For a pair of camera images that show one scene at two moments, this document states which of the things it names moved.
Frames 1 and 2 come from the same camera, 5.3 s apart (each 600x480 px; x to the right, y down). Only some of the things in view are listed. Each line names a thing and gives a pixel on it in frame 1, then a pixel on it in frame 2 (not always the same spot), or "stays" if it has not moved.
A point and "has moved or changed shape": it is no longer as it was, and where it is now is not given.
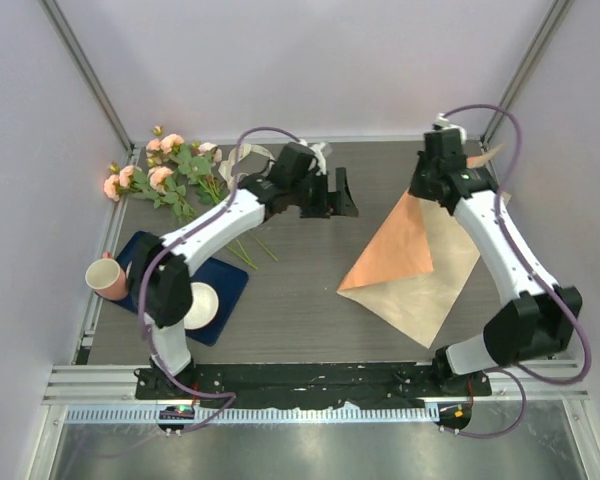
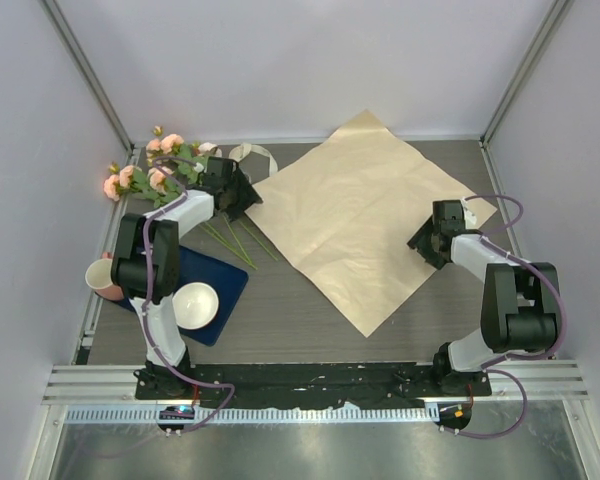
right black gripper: [421, 162] -> [420, 241]
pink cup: [106, 277] stays
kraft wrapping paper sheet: [415, 268] has moved or changed shape
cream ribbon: [225, 166] stays
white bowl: [204, 308] stays
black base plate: [307, 383] stays
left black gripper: [333, 204] -> [248, 196]
